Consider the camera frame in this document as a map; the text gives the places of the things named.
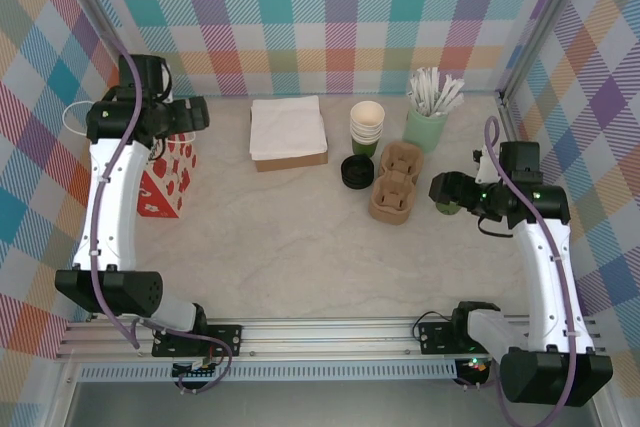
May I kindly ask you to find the brown pulp cup carrier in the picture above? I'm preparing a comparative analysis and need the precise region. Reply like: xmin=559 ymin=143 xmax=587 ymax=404
xmin=372 ymin=140 xmax=426 ymax=216

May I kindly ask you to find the stack of pulp cup carriers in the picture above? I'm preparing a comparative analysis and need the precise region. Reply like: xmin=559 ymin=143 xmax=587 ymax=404
xmin=368 ymin=146 xmax=426 ymax=226

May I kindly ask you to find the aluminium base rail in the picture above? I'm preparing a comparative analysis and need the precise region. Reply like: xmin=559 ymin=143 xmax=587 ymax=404
xmin=54 ymin=316 xmax=601 ymax=361

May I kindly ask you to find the stack of black cup lids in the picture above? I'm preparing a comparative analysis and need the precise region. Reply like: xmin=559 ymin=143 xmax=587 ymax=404
xmin=340 ymin=154 xmax=375 ymax=191

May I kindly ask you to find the pale green stick holder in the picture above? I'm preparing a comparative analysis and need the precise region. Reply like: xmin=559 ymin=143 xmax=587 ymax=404
xmin=402 ymin=105 xmax=450 ymax=153

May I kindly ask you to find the stack of white napkins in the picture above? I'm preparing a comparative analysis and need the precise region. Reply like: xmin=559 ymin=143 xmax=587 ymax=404
xmin=248 ymin=95 xmax=329 ymax=161

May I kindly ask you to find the red and white paper bag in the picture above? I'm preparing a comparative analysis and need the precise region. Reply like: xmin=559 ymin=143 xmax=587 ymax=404
xmin=62 ymin=99 xmax=199 ymax=221

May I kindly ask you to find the stack of paper cups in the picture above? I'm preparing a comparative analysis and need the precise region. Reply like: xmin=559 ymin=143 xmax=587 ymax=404
xmin=349 ymin=100 xmax=386 ymax=134

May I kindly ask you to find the aluminium frame post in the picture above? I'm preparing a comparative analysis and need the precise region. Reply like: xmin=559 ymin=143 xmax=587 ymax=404
xmin=497 ymin=0 xmax=591 ymax=108
xmin=57 ymin=0 xmax=124 ymax=61

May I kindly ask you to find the perforated metal cable tray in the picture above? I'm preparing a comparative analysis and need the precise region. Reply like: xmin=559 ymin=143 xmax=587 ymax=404
xmin=79 ymin=365 xmax=459 ymax=382

